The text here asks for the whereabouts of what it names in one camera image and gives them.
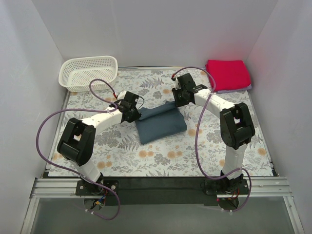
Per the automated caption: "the dark teal t shirt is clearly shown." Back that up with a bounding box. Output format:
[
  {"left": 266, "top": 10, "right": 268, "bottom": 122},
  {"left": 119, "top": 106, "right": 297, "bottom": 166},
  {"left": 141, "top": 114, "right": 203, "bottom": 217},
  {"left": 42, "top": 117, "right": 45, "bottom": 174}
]
[{"left": 136, "top": 101, "right": 187, "bottom": 144}]

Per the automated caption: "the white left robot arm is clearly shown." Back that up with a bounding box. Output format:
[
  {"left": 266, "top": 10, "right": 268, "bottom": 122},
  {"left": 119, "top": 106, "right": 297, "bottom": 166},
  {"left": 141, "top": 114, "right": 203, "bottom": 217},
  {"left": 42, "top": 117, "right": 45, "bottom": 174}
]
[{"left": 57, "top": 91, "right": 141, "bottom": 195}]

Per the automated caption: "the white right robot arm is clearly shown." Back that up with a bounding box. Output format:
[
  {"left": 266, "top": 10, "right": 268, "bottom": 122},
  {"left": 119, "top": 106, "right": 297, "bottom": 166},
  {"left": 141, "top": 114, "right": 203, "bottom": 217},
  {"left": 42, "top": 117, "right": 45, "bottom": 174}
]
[{"left": 171, "top": 73, "right": 255, "bottom": 192}]

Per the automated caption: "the floral patterned table mat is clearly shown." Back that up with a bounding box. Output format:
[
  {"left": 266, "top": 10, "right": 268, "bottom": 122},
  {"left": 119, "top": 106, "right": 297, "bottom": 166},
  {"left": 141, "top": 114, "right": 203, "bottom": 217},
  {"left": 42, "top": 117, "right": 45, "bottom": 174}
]
[{"left": 58, "top": 69, "right": 273, "bottom": 176}]

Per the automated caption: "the folded red t shirt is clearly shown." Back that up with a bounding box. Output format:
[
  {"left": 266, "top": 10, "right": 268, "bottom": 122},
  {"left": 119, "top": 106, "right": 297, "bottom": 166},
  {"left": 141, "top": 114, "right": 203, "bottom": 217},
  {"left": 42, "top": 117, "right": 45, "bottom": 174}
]
[{"left": 205, "top": 60, "right": 251, "bottom": 89}]

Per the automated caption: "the white perforated plastic basket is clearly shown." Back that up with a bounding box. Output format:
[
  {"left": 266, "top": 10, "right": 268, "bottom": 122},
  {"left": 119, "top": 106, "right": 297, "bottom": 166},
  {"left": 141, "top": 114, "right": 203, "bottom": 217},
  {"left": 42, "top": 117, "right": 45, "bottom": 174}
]
[{"left": 58, "top": 56, "right": 118, "bottom": 92}]

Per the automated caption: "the folded lavender t shirt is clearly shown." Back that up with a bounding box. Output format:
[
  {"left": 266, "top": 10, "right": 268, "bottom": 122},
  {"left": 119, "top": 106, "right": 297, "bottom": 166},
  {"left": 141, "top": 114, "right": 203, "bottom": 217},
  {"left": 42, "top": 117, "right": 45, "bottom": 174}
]
[{"left": 213, "top": 82, "right": 252, "bottom": 94}]

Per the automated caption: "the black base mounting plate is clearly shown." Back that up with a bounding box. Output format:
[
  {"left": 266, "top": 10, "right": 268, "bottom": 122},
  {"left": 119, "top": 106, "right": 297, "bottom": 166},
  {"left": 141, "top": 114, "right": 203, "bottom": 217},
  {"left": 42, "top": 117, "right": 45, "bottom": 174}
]
[{"left": 75, "top": 177, "right": 249, "bottom": 206}]

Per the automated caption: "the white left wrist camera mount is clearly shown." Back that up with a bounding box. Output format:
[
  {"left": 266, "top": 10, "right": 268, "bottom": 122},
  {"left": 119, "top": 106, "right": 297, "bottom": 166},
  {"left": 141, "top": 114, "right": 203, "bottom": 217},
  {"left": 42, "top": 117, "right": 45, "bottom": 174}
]
[{"left": 116, "top": 90, "right": 127, "bottom": 100}]

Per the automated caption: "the aluminium frame rail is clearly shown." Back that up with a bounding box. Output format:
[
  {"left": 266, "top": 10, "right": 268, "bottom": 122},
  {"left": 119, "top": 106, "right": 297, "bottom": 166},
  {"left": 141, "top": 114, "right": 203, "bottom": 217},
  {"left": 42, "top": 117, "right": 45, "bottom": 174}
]
[{"left": 21, "top": 176, "right": 304, "bottom": 234}]

